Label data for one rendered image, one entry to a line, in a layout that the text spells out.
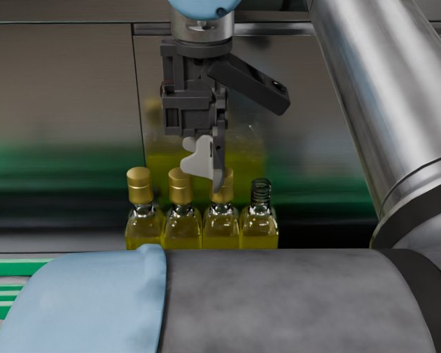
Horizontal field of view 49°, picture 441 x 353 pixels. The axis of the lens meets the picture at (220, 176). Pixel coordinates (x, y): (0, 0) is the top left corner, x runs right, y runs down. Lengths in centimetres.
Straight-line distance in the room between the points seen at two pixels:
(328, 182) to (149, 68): 36
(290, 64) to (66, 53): 34
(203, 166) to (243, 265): 49
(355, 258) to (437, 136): 10
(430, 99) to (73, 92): 64
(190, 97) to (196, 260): 45
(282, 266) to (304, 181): 70
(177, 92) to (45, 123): 32
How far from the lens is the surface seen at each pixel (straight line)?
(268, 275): 15
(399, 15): 35
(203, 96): 60
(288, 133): 80
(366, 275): 16
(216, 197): 70
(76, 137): 86
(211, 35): 57
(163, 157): 82
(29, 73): 83
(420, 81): 29
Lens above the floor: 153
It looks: 33 degrees down
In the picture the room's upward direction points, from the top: straight up
